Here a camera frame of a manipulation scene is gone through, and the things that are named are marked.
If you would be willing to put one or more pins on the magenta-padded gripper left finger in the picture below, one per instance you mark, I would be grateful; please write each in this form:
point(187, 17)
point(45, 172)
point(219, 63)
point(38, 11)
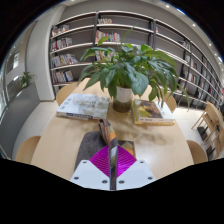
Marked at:
point(88, 175)

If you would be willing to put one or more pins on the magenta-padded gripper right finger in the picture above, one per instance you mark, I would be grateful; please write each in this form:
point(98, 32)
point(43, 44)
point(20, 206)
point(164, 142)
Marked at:
point(136, 174)

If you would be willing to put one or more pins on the zigzag striped brown towel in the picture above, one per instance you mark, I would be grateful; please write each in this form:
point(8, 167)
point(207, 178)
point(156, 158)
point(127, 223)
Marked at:
point(90, 143)

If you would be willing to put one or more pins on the yellow-edged picture book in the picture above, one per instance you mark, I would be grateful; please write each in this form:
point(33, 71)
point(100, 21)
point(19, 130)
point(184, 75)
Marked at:
point(151, 111)

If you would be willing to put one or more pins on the large white book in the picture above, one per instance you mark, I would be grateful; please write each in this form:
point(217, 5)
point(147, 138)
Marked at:
point(85, 106)

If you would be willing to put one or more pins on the green plant in white pot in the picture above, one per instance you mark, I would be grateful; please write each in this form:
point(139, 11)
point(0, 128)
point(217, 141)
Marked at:
point(124, 95)

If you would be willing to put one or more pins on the slatted wooden chair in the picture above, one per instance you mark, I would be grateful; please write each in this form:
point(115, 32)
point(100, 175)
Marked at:
point(211, 121)

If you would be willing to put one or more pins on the small potted green plant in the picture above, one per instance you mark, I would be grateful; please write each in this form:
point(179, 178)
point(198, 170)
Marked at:
point(25, 79)

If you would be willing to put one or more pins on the grey bookshelf unit with books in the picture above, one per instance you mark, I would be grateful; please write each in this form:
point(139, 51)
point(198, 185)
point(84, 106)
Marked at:
point(71, 45)

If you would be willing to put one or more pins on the ceiling spot lights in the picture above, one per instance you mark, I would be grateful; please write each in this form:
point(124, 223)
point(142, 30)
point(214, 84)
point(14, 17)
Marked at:
point(180, 11)

